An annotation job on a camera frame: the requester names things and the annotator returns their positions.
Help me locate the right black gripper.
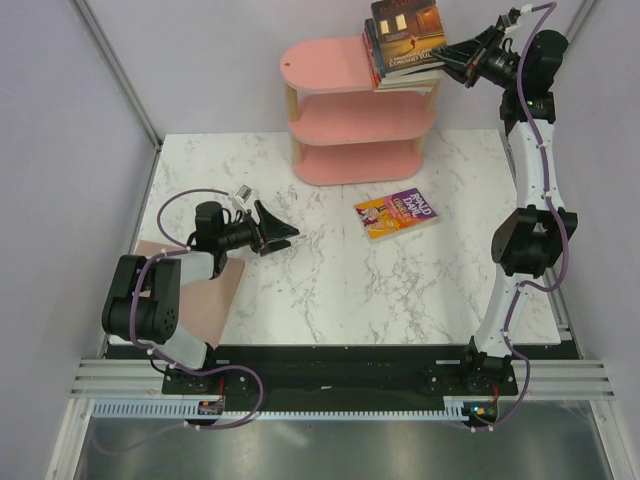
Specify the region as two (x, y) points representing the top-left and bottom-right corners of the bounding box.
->
(429, 25), (525, 90)

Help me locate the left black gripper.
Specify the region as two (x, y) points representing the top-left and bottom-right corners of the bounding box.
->
(218, 201), (298, 256)

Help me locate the brown Edward Tulane book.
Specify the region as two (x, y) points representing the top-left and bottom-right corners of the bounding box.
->
(371, 0), (447, 78)

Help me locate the red 13-Storey Treehouse book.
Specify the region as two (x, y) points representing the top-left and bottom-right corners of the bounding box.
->
(362, 28), (382, 91)

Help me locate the blue Nineteen Eighty-Four book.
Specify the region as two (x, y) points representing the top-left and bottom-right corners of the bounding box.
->
(364, 18), (446, 90)

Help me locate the Roald Dahl Charlie book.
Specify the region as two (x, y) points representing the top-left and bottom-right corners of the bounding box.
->
(354, 188), (438, 243)

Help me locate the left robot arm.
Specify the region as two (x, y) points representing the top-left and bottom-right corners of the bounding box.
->
(101, 200), (300, 393)

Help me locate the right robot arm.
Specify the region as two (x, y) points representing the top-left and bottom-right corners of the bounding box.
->
(434, 25), (578, 394)

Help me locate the pink paper file sheet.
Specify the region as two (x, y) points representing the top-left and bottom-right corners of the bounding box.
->
(107, 239), (246, 350)

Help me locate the pink three-tier shelf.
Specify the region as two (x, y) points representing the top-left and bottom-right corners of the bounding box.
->
(280, 37), (438, 186)

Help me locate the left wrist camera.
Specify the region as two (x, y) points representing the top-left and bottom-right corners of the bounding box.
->
(231, 185), (253, 209)

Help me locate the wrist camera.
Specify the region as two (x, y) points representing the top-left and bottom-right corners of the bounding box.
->
(500, 4), (533, 34)
(231, 185), (253, 209)

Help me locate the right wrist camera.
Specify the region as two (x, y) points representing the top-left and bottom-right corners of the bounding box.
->
(500, 4), (533, 34)

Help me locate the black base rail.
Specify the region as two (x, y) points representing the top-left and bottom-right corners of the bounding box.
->
(162, 345), (518, 411)

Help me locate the white slotted cable duct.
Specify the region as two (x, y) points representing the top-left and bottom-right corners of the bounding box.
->
(91, 398), (496, 421)

